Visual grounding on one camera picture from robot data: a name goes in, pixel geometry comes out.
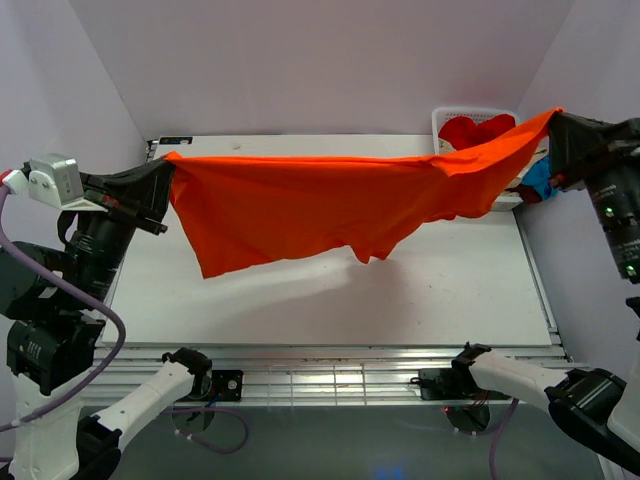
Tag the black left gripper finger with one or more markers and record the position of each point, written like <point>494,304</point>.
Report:
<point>154,206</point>
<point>138,182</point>

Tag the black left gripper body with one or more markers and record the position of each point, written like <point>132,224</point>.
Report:
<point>106,196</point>

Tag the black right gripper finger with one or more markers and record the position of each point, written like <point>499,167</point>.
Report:
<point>570,137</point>
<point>600,132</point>

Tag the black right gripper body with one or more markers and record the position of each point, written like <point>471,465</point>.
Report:
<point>599,163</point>

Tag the orange t-shirt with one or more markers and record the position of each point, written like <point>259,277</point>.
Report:
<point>243,211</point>

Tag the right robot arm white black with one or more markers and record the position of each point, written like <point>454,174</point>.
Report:
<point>590,259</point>

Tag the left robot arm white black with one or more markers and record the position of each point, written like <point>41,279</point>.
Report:
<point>55,300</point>

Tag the beige t-shirt in basket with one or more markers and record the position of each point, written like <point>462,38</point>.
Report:
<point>540,152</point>

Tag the blue label sticker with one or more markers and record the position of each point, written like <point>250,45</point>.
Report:
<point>176,140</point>

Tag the blue t-shirt in basket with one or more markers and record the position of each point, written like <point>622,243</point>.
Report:
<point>539,177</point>

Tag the dark red t-shirt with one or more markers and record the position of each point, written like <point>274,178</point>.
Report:
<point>528,194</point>

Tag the red t-shirt in basket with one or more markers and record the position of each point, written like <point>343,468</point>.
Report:
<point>462,132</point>

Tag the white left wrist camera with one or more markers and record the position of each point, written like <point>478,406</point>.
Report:
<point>51,179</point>

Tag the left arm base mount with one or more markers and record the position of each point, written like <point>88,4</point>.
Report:
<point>218,386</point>

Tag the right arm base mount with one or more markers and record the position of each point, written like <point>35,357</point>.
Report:
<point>444,384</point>

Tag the aluminium frame rail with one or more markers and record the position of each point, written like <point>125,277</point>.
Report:
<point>311,376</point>

